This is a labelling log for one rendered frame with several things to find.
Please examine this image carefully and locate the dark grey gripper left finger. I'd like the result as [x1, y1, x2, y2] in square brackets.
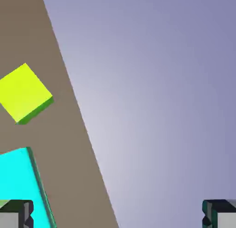
[0, 199, 34, 228]

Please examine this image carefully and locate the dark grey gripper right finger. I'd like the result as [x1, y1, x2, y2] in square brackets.
[202, 199, 236, 228]

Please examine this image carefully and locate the small yellow cube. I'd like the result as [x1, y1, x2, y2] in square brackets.
[0, 62, 55, 125]

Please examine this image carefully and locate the large cyan box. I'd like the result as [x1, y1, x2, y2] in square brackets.
[0, 146, 57, 228]

